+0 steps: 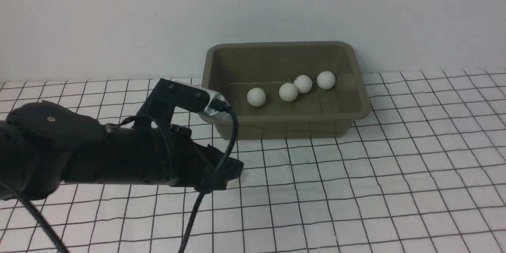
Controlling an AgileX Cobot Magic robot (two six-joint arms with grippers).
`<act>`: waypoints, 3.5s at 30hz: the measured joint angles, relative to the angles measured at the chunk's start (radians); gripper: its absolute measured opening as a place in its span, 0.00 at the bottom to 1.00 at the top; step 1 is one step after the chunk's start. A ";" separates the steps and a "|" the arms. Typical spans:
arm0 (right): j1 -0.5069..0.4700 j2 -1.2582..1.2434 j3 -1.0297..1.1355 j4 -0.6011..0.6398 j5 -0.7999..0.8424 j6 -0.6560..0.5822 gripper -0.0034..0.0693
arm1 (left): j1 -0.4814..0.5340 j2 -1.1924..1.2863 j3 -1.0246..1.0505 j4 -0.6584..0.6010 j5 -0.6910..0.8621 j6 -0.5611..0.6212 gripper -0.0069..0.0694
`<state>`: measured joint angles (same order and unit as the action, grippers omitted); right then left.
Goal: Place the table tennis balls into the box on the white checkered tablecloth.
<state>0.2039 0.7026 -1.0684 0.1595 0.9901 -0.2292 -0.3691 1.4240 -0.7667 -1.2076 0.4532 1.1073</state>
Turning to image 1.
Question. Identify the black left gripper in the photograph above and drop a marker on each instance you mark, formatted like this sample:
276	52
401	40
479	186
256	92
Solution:
194	165

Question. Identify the plain white ping-pong ball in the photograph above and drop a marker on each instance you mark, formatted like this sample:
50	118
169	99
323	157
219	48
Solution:
288	92

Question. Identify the white ping-pong ball logo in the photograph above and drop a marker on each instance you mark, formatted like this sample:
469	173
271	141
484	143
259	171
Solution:
303	83

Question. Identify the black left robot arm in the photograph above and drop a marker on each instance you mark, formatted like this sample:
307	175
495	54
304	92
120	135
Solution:
44	144

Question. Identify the olive green plastic bin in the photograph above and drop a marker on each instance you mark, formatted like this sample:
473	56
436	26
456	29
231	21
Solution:
233	69

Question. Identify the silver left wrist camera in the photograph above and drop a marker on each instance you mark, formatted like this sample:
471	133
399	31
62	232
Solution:
167	95

